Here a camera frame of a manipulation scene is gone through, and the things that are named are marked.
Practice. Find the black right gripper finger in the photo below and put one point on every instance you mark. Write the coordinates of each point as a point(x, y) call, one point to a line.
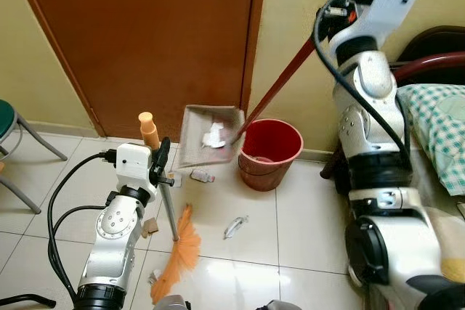
point(338, 21)

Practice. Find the orange bristle broom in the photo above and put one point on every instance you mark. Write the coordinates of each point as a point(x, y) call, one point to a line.
point(178, 252)

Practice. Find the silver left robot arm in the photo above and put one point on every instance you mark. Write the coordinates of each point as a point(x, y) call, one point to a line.
point(112, 226)

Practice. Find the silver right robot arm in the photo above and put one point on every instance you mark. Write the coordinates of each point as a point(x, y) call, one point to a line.
point(370, 128)

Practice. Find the small white box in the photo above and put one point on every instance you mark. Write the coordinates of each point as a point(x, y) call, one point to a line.
point(175, 178)

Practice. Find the small clear bottle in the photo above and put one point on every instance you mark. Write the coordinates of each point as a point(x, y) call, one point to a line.
point(202, 176)

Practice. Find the crumpled white paper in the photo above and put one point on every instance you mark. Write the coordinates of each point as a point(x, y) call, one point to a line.
point(215, 136)

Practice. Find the brown cardboard scrap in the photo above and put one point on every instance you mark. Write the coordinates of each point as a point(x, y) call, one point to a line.
point(150, 227)

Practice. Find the dark wooden headboard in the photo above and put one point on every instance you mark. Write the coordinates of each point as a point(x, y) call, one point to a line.
point(436, 45)

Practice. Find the clear plastic wrapper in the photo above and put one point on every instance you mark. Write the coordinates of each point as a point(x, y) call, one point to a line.
point(235, 227)

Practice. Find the red plastic bucket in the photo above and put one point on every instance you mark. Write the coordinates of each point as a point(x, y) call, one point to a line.
point(265, 165)

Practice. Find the torn white paper scrap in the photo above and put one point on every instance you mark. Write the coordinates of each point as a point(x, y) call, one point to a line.
point(154, 276)

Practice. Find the brown wooden door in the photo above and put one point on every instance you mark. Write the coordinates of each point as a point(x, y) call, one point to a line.
point(145, 41)

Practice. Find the grey left robot leg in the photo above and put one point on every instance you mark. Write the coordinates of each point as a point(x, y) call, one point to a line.
point(173, 303)

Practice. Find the grey robot leg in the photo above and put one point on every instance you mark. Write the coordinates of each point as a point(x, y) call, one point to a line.
point(277, 305)
point(173, 303)

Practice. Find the green checked pillow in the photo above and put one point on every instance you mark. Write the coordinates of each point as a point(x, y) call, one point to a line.
point(439, 128)

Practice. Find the beige orange patterned bedsheet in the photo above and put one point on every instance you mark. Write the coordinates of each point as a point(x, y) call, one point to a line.
point(447, 230)

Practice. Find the green stool with metal legs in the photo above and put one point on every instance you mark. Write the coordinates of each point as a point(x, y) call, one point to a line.
point(7, 117)

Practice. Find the grey right robot leg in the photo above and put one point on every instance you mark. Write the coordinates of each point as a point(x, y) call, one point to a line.
point(277, 305)

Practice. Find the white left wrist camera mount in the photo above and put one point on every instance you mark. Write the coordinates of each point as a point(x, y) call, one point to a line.
point(132, 165)

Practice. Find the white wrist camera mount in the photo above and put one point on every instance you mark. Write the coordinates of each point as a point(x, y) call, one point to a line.
point(132, 165)
point(389, 5)

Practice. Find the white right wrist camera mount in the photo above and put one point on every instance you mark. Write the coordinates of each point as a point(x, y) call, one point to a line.
point(389, 5)

